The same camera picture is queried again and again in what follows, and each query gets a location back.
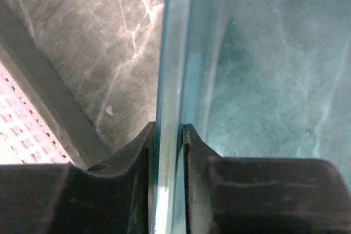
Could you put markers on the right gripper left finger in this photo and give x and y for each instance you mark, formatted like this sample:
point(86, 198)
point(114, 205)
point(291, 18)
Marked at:
point(111, 196)

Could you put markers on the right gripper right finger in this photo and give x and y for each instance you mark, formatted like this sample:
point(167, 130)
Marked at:
point(261, 195)

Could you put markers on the white perforated basket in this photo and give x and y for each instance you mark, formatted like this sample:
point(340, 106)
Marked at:
point(25, 137)

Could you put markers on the teal transparent container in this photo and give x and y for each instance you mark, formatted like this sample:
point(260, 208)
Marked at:
point(256, 78)

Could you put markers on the dark grey container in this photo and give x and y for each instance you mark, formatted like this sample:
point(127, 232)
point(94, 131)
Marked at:
point(48, 94)

